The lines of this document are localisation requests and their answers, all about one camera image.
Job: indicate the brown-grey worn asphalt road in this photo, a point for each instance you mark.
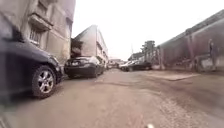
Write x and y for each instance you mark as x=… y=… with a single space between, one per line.
x=126 y=100

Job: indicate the row of parked cars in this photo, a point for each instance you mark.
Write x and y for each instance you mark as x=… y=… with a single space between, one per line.
x=135 y=65

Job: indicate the robot's own part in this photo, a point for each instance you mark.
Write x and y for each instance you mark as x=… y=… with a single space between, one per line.
x=150 y=126

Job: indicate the black sedan car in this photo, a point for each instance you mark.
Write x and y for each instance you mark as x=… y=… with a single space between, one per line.
x=82 y=66

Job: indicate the dark car with alloy wheel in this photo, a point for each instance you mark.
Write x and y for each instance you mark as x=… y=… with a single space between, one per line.
x=26 y=68

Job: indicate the person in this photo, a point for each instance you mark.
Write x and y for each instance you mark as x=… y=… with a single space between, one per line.
x=212 y=53

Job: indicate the long grey wall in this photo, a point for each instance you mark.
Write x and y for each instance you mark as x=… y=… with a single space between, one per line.
x=191 y=48

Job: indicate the beige building with barred windows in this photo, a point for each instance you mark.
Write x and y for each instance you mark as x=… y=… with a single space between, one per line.
x=50 y=30

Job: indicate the tree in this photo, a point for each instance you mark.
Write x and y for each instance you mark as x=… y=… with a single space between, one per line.
x=148 y=48

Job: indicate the pale multi-storey building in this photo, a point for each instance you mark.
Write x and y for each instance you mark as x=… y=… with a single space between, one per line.
x=91 y=41

